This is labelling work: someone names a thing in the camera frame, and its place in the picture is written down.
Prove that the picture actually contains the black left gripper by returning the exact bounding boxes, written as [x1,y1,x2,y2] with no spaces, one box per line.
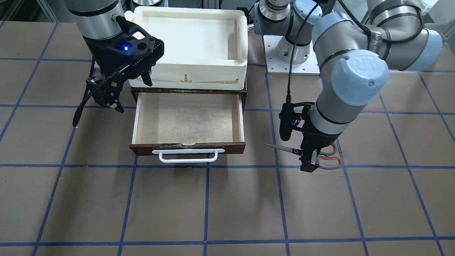
[300,107,339,173]

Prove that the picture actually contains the grey orange scissors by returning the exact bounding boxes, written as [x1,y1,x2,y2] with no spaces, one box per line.
[266,143,343,170]

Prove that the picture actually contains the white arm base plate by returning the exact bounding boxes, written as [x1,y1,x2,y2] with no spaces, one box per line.
[262,37,321,75]

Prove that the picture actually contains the wooden drawer with white handle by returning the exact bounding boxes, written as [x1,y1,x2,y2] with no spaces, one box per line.
[130,92,246,163]

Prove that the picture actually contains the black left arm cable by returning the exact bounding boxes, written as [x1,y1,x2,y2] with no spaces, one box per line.
[279,0,424,142]

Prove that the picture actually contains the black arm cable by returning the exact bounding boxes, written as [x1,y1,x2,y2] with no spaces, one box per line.
[73,57,128,128]
[279,0,424,142]

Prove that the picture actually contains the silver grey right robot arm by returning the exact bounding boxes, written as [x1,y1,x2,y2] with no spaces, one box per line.
[65,0,165,117]

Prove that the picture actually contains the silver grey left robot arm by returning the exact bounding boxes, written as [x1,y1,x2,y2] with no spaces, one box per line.
[254,0,443,173]

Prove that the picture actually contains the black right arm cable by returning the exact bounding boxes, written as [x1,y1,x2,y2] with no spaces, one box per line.
[73,57,128,128]

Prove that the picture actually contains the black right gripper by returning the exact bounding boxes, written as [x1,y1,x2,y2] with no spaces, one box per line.
[84,21,165,113]

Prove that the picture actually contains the dark wooden drawer cabinet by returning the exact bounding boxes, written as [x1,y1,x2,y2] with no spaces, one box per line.
[130,81,247,107]

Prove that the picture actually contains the white plastic tray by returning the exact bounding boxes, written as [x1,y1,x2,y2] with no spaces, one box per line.
[125,6,248,91]

